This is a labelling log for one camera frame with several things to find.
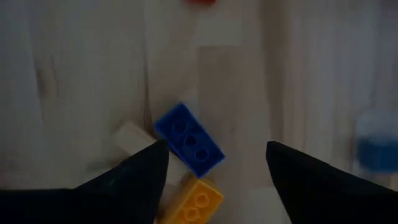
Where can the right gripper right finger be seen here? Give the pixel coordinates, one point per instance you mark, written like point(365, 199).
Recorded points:
point(326, 199)

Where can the blue toy brick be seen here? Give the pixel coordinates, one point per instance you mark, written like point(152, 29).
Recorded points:
point(379, 155)
point(189, 140)

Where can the small red toy brick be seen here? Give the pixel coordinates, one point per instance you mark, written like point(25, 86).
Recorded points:
point(199, 2)

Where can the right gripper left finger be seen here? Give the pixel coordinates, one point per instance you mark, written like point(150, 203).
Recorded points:
point(93, 205)

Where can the clear plastic bin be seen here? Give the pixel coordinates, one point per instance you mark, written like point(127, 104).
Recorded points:
point(376, 124)

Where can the yellow toy brick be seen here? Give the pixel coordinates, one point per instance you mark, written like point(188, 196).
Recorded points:
point(196, 205)

